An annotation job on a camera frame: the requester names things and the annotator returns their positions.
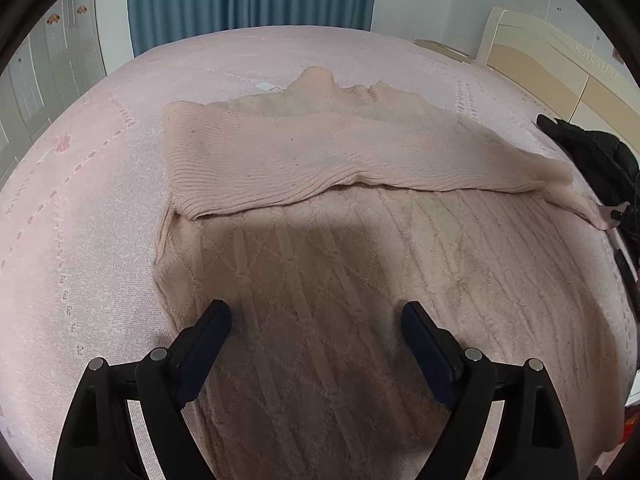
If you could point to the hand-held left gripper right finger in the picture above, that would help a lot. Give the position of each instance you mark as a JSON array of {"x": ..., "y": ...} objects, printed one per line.
[{"x": 430, "y": 350}]

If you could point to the beige nightstand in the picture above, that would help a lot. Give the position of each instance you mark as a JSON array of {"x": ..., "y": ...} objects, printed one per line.
[{"x": 445, "y": 50}]

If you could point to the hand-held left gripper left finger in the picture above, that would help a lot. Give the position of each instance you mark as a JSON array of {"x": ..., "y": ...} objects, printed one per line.
[{"x": 202, "y": 347}]

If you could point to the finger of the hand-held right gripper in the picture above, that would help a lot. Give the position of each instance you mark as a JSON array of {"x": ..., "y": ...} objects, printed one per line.
[{"x": 621, "y": 214}]

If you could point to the cream bed headboard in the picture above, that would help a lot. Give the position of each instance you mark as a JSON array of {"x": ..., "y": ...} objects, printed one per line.
[{"x": 555, "y": 60}]

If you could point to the pink bed cover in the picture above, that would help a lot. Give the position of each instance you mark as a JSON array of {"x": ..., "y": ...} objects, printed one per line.
[{"x": 85, "y": 240}]

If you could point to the black garment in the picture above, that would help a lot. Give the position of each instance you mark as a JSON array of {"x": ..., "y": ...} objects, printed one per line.
[{"x": 595, "y": 152}]

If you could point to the beige knit sweater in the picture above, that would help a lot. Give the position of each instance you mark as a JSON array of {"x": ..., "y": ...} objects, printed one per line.
[{"x": 320, "y": 240}]

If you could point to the white wardrobe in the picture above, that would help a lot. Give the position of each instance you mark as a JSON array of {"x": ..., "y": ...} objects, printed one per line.
[{"x": 45, "y": 80}]

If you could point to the pink flower sticker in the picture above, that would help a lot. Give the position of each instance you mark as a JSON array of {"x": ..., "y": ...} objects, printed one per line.
[
  {"x": 53, "y": 20},
  {"x": 80, "y": 8}
]

